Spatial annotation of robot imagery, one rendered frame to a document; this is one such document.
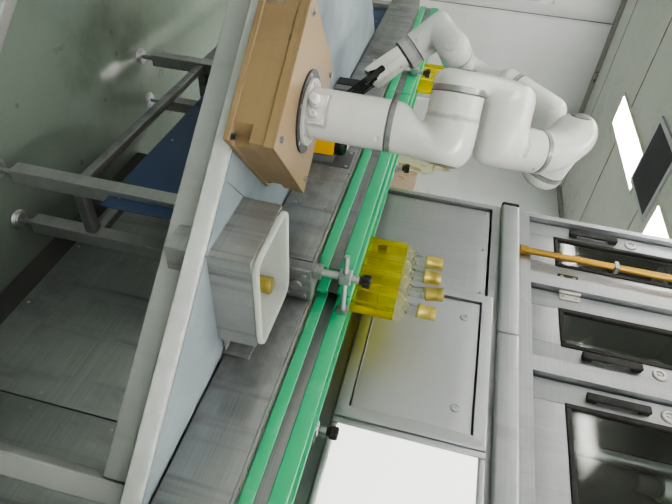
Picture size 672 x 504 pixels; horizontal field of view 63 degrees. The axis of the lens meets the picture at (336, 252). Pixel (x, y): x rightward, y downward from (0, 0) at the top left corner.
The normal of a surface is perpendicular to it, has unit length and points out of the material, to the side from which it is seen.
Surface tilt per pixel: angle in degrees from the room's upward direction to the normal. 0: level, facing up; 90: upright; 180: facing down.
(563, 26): 90
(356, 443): 90
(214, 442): 90
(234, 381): 90
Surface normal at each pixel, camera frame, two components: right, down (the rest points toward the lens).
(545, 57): -0.24, 0.65
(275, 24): -0.11, -0.15
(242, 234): 0.05, -0.73
